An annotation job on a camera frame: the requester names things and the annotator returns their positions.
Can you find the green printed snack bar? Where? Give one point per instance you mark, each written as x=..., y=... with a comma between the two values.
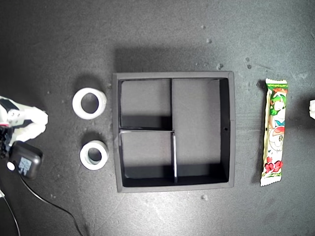
x=275, y=137

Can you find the large white tape roll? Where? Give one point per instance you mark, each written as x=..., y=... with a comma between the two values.
x=76, y=103

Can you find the small white tape roll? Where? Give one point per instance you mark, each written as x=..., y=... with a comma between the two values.
x=85, y=159

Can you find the black compartment tray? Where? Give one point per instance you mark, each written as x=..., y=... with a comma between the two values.
x=197, y=123

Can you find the small white piece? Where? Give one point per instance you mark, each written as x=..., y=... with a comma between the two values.
x=2, y=193

